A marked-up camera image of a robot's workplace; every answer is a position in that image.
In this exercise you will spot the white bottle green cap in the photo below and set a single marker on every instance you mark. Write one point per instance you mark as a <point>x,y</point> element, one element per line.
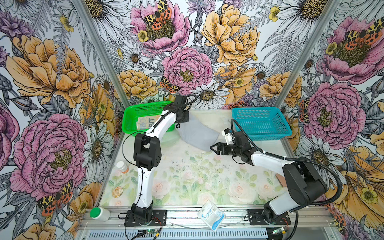
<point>100,214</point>

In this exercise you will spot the teal plastic basket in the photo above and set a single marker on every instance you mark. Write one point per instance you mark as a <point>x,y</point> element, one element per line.
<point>262,123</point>

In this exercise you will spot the white blue packet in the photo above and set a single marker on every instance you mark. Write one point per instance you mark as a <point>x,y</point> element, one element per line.
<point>211,215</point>

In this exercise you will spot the green plastic basket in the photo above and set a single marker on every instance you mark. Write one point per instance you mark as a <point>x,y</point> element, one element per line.
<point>131,114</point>

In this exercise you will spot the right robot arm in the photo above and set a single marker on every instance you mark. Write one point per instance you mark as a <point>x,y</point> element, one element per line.
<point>304,184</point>

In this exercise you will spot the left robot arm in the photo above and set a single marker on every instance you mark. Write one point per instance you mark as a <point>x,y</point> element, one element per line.
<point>147,155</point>

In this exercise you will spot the brown square patch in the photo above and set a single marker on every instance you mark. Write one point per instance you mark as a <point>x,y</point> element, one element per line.
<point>282,180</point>

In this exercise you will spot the plain grey towel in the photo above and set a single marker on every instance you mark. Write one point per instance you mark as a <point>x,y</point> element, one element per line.
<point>197,135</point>

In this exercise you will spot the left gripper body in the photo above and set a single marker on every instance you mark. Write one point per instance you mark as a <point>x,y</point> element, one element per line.
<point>184,118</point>

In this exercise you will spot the right aluminium frame post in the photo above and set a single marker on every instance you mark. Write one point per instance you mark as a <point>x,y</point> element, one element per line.
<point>320,26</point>

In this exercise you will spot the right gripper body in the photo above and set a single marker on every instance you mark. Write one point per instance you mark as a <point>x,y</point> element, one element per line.
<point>233,150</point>

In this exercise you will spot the aluminium frame post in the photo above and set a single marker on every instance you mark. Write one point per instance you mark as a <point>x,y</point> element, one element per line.
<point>320,26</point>
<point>93,34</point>

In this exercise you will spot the grey patterned towel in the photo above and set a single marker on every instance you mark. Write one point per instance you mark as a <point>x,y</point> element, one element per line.
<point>146,122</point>

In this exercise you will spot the left aluminium frame post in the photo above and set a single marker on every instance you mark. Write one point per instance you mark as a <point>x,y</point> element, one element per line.
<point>93,34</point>

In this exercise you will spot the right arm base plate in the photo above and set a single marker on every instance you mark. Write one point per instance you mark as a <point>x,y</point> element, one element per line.
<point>265,217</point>

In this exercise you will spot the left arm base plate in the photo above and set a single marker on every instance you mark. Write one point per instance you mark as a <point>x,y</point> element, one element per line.
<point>157,219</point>

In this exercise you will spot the small orange cap bottle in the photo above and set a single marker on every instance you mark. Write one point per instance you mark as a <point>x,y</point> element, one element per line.
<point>122,167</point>

